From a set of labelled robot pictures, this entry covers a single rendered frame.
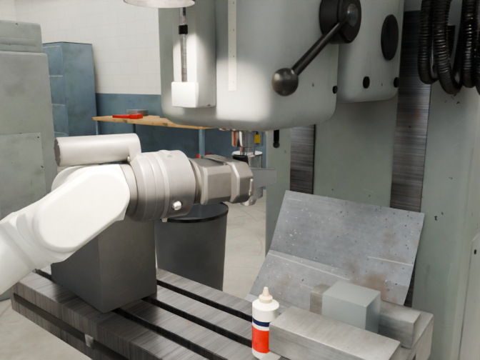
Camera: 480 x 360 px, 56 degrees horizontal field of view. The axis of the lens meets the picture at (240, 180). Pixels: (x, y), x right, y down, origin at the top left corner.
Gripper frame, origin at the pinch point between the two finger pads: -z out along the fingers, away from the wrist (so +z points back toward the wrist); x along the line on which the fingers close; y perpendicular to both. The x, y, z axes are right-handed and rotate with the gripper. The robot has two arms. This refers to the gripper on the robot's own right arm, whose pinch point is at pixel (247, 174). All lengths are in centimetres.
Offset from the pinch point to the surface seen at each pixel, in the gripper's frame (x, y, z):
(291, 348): -15.6, 19.0, 3.6
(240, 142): -1.2, -5.1, 2.1
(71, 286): 33.4, 26.4, 19.2
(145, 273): 23.6, 22.6, 7.5
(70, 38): 810, -93, -166
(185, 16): -4.6, -20.7, 12.1
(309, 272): 13.2, 26.3, -25.5
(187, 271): 163, 92, -70
